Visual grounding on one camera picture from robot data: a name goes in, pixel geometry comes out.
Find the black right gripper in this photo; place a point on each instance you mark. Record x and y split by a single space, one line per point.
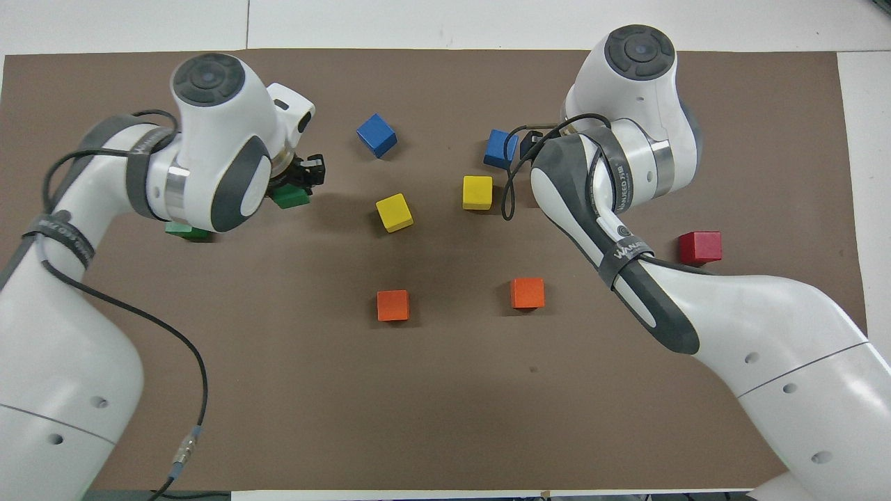
530 145

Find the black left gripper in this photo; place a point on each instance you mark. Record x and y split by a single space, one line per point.
294 175

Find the green wooden cube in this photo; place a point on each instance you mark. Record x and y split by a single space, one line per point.
186 232
291 199

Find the red wooden cube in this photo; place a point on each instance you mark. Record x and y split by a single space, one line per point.
699 247

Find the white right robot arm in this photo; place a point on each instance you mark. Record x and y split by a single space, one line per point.
766 327

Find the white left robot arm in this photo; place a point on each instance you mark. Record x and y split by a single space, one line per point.
69 334

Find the blue wooden cube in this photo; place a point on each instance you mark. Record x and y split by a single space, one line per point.
498 147
376 135

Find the yellow wooden cube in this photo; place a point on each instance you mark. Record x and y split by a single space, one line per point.
394 211
477 191

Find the orange wooden cube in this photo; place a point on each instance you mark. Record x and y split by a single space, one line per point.
393 305
527 292

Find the brown table mat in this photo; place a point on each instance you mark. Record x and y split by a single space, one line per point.
445 390

